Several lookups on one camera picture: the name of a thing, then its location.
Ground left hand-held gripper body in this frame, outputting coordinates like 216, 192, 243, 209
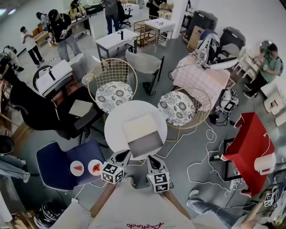
101, 162, 125, 185

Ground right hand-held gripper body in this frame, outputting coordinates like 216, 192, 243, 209
146, 171, 171, 194

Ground person's right forearm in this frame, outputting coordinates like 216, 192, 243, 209
162, 190, 192, 220

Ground person's left forearm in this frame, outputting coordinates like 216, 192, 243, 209
89, 182, 117, 218

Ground white round plate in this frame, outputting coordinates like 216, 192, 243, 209
88, 159, 104, 176
70, 160, 85, 176

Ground white round table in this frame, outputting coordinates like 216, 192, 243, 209
104, 100, 168, 162

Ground person's white shirt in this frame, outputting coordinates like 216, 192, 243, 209
49, 178, 234, 229

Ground beige flat board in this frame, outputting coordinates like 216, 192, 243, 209
68, 99, 94, 119

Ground blue padded chair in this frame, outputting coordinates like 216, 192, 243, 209
35, 140, 107, 193

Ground floral round cushion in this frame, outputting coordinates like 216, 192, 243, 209
95, 81, 134, 114
157, 91, 196, 127

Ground red tablecloth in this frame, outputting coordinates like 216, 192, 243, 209
220, 112, 277, 198

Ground white floor device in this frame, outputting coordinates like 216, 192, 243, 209
209, 88, 240, 125

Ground black office chair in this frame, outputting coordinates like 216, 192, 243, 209
9, 81, 106, 145

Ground pink checked tablecloth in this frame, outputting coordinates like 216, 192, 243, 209
171, 55, 231, 108

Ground grey upholstered chair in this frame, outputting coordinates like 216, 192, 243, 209
125, 49, 165, 97

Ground white rounded appliance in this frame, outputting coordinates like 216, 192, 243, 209
254, 153, 277, 176

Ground white top brown desk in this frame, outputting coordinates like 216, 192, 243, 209
35, 59, 78, 106

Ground unused grey gripper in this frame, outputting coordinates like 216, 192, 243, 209
195, 59, 211, 70

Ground white table black legs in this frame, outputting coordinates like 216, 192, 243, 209
95, 28, 141, 61

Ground white oblong board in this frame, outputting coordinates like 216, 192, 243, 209
209, 56, 239, 70

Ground white black backpack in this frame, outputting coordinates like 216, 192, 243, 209
192, 33, 222, 66

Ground white side cabinet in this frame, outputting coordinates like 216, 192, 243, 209
236, 48, 261, 79

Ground brown cardboard box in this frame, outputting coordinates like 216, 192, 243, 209
186, 25, 206, 52

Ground white table gold legs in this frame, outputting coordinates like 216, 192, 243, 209
144, 18, 177, 47

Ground black mesh swivel chair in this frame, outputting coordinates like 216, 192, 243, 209
117, 1, 133, 29

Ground black trash bin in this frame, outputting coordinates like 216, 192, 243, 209
186, 10, 219, 42
219, 26, 247, 50

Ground long white cable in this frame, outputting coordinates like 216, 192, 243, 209
73, 120, 217, 202

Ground tangled white cable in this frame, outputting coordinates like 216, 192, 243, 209
186, 128, 246, 197

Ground black table frame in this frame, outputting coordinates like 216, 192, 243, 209
223, 138, 243, 182

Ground gold wire chair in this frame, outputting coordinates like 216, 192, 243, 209
87, 58, 139, 126
157, 87, 212, 142

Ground gold wire rack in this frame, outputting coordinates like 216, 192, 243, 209
133, 19, 155, 48

